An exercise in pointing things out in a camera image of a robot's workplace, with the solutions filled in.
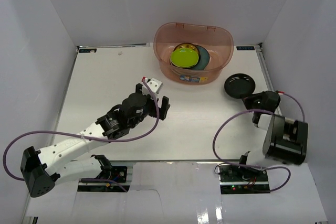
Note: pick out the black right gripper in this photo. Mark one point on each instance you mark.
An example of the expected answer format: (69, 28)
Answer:
(248, 99)

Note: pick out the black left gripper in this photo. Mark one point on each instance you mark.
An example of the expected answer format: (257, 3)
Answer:
(153, 100)

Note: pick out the lime green plate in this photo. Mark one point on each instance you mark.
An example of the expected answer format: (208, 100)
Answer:
(183, 63)

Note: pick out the dark teal ceramic plate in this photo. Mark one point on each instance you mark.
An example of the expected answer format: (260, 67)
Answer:
(204, 59)

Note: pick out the yellow patterned black plate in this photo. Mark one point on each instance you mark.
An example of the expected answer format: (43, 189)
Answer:
(186, 51)

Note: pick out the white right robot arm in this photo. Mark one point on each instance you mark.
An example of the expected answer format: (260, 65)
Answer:
(286, 139)

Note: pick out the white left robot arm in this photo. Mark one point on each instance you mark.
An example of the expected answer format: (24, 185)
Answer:
(49, 166)

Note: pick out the translucent pink plastic bin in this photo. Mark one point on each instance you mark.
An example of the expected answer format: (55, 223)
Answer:
(217, 41)

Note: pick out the right blue corner label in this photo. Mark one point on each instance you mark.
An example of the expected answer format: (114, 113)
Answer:
(246, 48)

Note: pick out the blue corner label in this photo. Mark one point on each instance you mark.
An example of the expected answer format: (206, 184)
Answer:
(87, 50)
(246, 48)

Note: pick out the left blue corner label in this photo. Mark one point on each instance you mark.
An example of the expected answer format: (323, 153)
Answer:
(87, 50)

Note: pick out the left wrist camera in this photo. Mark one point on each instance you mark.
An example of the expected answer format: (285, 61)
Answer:
(153, 84)

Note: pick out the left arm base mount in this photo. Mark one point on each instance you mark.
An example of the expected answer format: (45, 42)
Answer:
(116, 173)

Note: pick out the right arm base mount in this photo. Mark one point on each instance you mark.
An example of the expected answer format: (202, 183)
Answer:
(240, 176)

